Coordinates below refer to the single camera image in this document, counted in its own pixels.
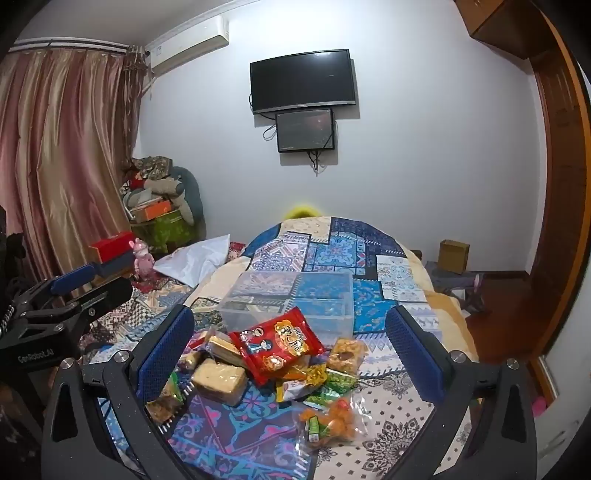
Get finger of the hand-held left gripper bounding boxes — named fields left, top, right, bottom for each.
left=9, top=262, right=112, bottom=308
left=65, top=278, right=136, bottom=326

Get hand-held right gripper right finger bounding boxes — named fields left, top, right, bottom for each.
left=385, top=304, right=539, bottom=480

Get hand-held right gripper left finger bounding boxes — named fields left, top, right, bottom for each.
left=41, top=302, right=204, bottom=480

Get large sponge cake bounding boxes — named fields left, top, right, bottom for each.
left=191, top=357, right=249, bottom=407

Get clear plastic storage container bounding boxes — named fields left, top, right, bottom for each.
left=218, top=270, right=355, bottom=347

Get white yellow snack packet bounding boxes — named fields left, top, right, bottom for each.
left=276, top=378, right=315, bottom=402

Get clear bag of orange snacks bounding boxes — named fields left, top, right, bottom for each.
left=295, top=392, right=370, bottom=450

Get dark blue box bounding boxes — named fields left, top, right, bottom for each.
left=99, top=254, right=137, bottom=278

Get dark patterned quilt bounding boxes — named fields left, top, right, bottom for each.
left=78, top=277, right=199, bottom=354

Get red box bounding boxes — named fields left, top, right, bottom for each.
left=90, top=232, right=137, bottom=264

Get pink figurine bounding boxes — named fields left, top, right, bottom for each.
left=132, top=239, right=156, bottom=281

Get small wrapped sponge cake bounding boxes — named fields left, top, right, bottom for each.
left=203, top=333, right=243, bottom=365

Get wrapped nut brittle bar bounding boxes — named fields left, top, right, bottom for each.
left=327, top=338, right=368, bottom=372

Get green box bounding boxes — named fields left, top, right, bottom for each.
left=131, top=210, right=183, bottom=254

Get orange box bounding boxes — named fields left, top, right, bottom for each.
left=130, top=199, right=174, bottom=223

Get white pillow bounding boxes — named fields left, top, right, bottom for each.
left=154, top=234, right=230, bottom=287

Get small yellow snack packet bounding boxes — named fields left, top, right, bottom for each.
left=281, top=364, right=328, bottom=386

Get cardboard box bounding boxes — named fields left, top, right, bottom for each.
left=438, top=239, right=471, bottom=275

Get red cartoon snack packet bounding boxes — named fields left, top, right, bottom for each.
left=229, top=306, right=325, bottom=387

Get patchwork blanket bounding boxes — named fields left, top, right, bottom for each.
left=78, top=216, right=481, bottom=480

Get pink gold curtain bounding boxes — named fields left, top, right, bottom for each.
left=0, top=46, right=144, bottom=287

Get grey plush toy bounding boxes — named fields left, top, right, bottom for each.
left=124, top=166, right=206, bottom=227

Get patterned folded cloth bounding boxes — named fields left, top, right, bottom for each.
left=124, top=157, right=174, bottom=181

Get yellow fuzzy item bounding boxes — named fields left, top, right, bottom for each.
left=283, top=205, right=321, bottom=220

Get white air conditioner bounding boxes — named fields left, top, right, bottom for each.
left=147, top=15, right=230, bottom=77

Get white curtain rail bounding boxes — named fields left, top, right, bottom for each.
left=9, top=39, right=130, bottom=54

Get small black wall monitor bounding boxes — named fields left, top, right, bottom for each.
left=276, top=107, right=336, bottom=153

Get black wall television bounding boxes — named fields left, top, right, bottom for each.
left=249, top=48, right=357, bottom=115

